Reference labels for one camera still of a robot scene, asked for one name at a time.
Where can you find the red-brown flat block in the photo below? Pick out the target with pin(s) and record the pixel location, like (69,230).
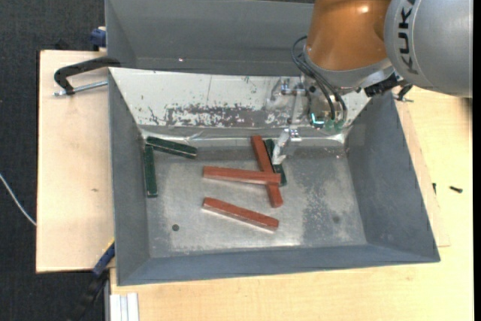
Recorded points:
(240,174)
(275,195)
(240,215)

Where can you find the small black screw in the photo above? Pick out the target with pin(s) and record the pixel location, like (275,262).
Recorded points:
(456,189)

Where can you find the grey metal bin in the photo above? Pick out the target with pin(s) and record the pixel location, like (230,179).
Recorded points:
(233,237)

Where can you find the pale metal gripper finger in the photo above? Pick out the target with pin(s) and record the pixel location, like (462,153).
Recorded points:
(282,148)
(281,97)

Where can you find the dark green flat block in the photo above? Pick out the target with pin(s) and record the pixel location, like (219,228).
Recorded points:
(150,173)
(171,147)
(282,178)

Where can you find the black cylinder on white bracket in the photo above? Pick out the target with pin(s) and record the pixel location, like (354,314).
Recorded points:
(381,85)

